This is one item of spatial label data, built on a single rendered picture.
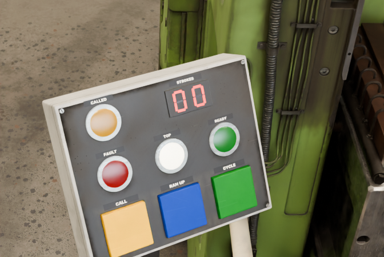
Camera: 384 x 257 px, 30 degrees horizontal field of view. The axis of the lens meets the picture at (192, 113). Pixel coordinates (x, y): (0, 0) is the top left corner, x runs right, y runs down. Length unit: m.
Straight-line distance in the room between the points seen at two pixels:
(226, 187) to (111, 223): 0.21
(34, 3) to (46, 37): 0.32
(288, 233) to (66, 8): 2.14
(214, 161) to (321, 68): 0.37
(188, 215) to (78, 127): 0.24
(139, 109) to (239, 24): 0.33
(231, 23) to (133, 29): 2.11
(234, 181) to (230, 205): 0.04
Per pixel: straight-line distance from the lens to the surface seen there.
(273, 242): 1.82
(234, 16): 1.37
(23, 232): 2.53
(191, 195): 1.20
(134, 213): 1.16
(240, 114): 1.22
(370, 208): 1.48
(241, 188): 1.24
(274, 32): 1.37
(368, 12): 1.83
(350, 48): 1.45
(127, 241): 1.17
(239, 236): 1.66
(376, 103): 1.54
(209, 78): 1.19
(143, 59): 3.27
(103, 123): 1.12
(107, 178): 1.14
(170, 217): 1.19
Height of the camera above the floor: 1.89
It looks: 40 degrees down
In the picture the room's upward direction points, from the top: 4 degrees clockwise
